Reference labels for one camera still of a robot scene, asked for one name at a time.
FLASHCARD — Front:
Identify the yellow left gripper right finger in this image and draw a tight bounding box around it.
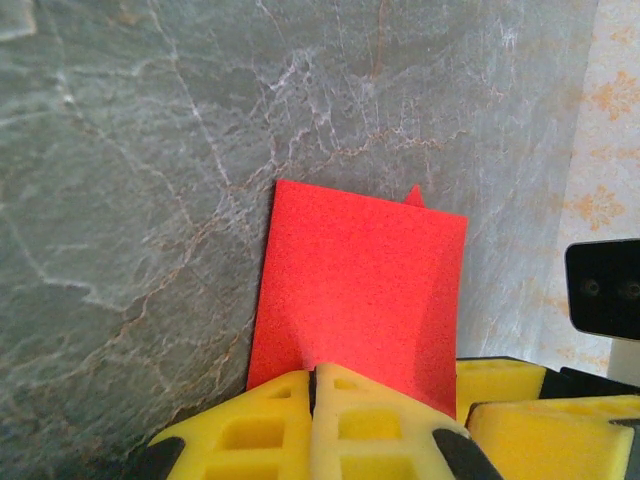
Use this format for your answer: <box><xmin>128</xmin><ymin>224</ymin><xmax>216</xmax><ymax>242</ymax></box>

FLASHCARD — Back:
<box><xmin>310</xmin><ymin>361</ymin><xmax>506</xmax><ymax>480</ymax></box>

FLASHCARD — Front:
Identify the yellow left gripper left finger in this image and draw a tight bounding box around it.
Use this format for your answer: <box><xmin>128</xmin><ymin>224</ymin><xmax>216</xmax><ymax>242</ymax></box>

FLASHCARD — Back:
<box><xmin>127</xmin><ymin>368</ymin><xmax>317</xmax><ymax>480</ymax></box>

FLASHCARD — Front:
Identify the red cloth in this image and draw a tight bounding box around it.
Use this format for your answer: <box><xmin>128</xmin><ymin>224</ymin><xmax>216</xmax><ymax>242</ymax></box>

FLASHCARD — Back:
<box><xmin>246</xmin><ymin>178</ymin><xmax>470</xmax><ymax>420</ymax></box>

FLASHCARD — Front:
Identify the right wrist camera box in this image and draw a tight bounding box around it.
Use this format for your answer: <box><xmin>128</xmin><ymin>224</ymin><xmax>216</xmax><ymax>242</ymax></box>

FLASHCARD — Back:
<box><xmin>564</xmin><ymin>238</ymin><xmax>640</xmax><ymax>387</ymax></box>

